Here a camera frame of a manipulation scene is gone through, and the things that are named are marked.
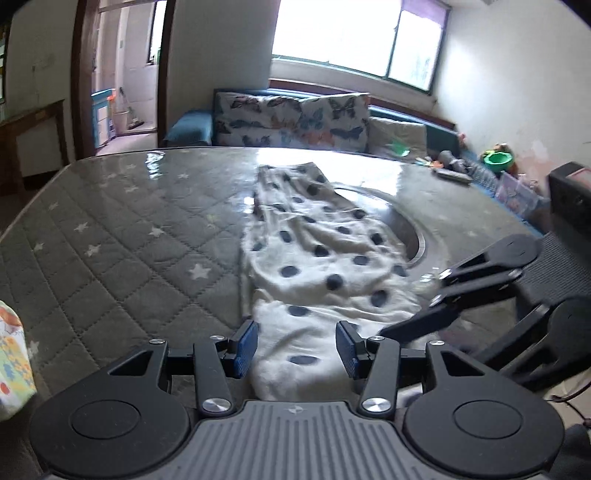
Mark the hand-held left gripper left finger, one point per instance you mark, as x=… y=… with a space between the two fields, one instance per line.
x=244 y=346

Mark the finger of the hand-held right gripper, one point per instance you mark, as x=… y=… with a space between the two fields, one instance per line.
x=429 y=318
x=471 y=288

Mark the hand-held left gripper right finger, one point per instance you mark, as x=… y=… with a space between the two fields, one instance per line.
x=348 y=350

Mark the white navy polka-dot pants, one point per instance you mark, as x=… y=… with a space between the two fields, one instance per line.
x=314 y=277

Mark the pink storage box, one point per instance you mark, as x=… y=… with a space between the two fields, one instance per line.
x=517 y=191

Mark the flat remote control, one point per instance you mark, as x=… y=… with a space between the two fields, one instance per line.
x=455 y=176

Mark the green toy potty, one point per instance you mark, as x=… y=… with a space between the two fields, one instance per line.
x=497 y=159

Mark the beige cushion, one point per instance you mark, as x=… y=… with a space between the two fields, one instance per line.
x=397 y=134

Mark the blue sofa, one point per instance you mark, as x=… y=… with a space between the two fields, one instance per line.
x=189 y=127

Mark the butterfly print cushion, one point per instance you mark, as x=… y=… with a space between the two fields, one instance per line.
x=286 y=120

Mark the colourful printed baby garment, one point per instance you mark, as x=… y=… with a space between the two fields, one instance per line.
x=14 y=360

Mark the floor mop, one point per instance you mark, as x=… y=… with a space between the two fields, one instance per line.
x=134 y=123

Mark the white bucket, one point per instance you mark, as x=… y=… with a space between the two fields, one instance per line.
x=120 y=122

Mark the blue small cabinet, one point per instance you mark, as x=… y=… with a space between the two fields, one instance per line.
x=101 y=120

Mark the purple curtain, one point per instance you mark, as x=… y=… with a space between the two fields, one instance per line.
x=425 y=10

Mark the window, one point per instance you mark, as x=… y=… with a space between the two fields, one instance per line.
x=332 y=32

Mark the dark wooden counter table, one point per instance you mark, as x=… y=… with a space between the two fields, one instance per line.
x=32 y=115

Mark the dark wooden door frame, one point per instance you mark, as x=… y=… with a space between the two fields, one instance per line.
x=82 y=69

